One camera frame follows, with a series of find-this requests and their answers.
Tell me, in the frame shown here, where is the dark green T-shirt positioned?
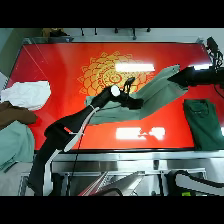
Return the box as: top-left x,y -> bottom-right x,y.
182,98 -> 224,152

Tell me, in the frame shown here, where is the white garment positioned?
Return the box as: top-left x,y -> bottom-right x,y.
0,80 -> 52,112

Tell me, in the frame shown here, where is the black cable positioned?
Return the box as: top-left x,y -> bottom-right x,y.
66,130 -> 85,197

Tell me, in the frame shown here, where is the light green shirt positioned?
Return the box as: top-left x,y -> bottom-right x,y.
84,64 -> 190,126

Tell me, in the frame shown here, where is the pale green garment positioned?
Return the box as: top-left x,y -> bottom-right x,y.
0,119 -> 36,173

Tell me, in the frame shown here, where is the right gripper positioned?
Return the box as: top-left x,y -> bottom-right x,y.
167,65 -> 198,89

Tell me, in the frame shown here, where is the brown garment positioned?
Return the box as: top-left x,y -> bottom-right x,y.
0,101 -> 39,132

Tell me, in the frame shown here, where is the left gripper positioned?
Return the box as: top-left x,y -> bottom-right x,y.
125,93 -> 145,111

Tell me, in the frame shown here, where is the silver frame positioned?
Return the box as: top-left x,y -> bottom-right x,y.
19,149 -> 224,197

